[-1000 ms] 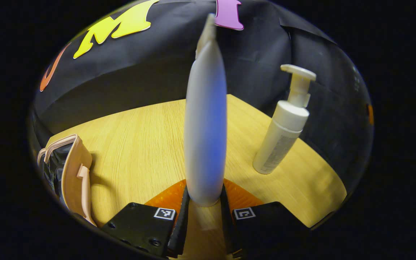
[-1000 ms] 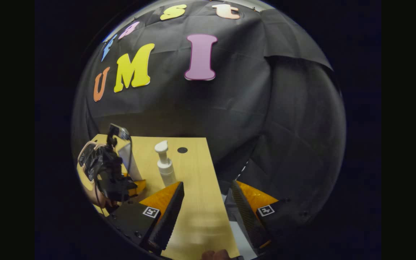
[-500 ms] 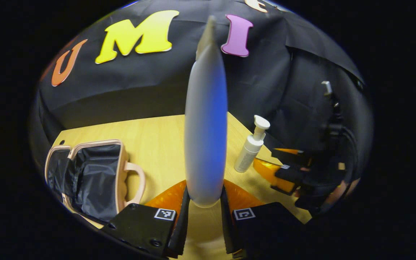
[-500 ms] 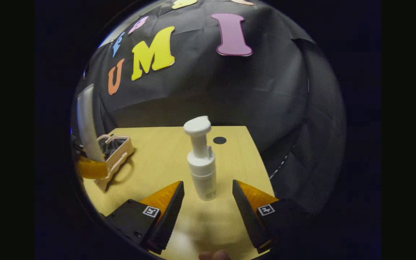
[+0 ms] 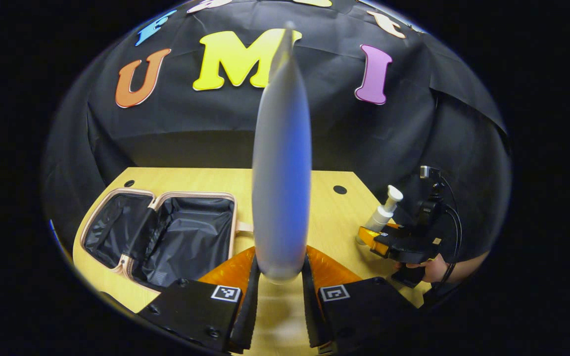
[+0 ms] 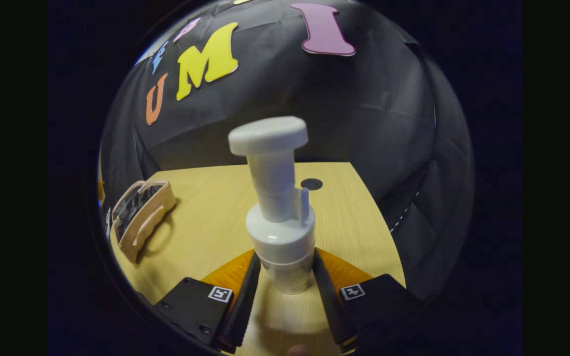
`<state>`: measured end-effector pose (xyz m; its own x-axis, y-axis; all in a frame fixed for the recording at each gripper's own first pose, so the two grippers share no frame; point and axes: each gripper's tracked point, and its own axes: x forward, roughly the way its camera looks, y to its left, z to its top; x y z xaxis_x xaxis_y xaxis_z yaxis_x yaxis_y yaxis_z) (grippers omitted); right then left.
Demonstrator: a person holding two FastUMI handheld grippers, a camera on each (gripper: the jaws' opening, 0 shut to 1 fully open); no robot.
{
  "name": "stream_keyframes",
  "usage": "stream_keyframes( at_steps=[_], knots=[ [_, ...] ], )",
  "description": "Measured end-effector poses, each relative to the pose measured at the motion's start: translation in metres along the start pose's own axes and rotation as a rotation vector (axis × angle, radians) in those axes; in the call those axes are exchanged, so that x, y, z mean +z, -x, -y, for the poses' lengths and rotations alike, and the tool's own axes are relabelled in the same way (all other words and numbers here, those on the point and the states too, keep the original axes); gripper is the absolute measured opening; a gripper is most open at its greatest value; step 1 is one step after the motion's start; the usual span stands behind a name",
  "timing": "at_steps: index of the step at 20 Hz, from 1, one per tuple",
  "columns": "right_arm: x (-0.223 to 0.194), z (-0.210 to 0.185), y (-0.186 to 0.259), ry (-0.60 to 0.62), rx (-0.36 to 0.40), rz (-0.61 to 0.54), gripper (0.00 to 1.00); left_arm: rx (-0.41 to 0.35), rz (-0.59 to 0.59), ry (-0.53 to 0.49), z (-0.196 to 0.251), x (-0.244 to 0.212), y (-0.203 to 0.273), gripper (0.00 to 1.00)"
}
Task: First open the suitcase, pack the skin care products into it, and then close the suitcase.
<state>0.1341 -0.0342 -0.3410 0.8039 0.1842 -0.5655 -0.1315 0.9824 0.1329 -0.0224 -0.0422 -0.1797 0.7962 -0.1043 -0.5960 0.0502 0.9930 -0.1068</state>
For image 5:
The black backdrop cloth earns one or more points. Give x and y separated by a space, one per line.
191 133

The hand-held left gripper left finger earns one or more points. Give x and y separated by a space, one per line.
250 306

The white pump bottle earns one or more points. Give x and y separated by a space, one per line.
381 215

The white cosmetic tube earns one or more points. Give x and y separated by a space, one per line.
282 173

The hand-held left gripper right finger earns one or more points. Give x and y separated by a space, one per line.
312 311

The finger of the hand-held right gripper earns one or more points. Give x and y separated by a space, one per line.
366 237

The pink suitcase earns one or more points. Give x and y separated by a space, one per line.
191 232

